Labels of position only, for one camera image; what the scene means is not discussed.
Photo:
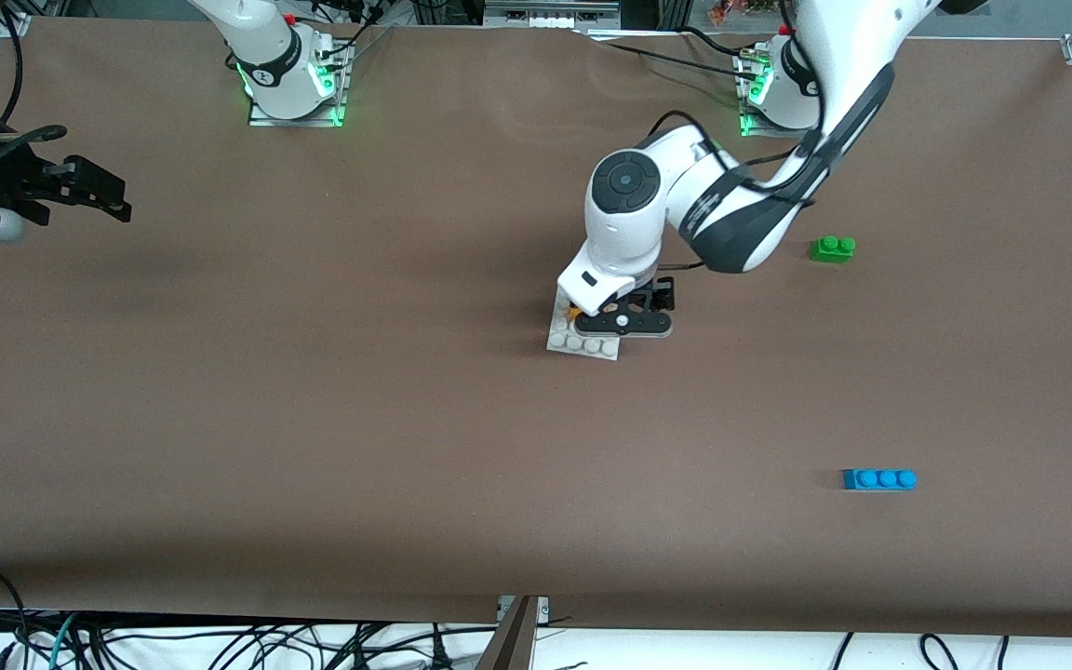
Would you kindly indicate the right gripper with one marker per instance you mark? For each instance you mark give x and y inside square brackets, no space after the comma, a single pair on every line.
[13,180]

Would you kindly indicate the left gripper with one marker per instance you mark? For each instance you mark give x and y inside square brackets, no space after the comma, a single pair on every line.
[658,294]

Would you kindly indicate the yellow two-stud block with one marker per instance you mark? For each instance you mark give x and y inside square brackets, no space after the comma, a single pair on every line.
[573,314]

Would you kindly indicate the white studded base plate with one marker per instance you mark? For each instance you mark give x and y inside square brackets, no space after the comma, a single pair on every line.
[582,346]

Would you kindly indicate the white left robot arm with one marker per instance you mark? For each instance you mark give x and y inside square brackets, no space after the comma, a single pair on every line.
[741,214]

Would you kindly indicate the green two-stud block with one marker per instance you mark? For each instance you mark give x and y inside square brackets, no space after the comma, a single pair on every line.
[832,249]

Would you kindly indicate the blue three-stud block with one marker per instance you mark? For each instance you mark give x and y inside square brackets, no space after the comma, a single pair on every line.
[878,479]

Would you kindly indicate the brown table cover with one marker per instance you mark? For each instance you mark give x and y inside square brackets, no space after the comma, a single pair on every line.
[517,465]

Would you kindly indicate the white power strip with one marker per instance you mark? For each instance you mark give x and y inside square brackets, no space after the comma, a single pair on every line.
[550,17]

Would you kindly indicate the metal table bracket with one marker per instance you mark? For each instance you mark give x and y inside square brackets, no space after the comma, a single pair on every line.
[513,637]

